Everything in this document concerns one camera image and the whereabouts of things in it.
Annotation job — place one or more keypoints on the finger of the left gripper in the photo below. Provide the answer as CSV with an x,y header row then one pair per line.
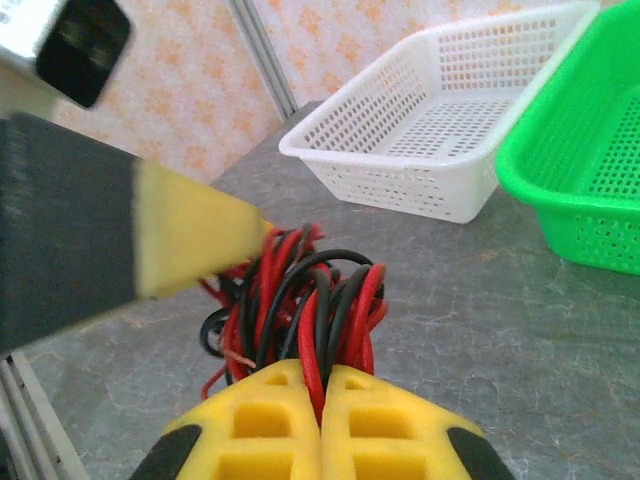
x,y
75,225

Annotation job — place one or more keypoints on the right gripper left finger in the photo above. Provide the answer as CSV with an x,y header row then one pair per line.
x,y
260,442

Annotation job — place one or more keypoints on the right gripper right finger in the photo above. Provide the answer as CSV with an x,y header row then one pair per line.
x,y
390,450

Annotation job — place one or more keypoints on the white perforated plastic basket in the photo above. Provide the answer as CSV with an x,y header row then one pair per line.
x,y
380,165

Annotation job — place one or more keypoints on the green perforated plastic basket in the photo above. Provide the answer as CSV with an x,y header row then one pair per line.
x,y
565,165

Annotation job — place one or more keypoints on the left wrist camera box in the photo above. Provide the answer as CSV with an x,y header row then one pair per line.
x,y
75,45

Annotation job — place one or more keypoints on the aluminium table side rail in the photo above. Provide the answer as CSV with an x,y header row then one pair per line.
x,y
35,425

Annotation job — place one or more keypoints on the aluminium frame post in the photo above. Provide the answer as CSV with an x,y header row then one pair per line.
x,y
267,55

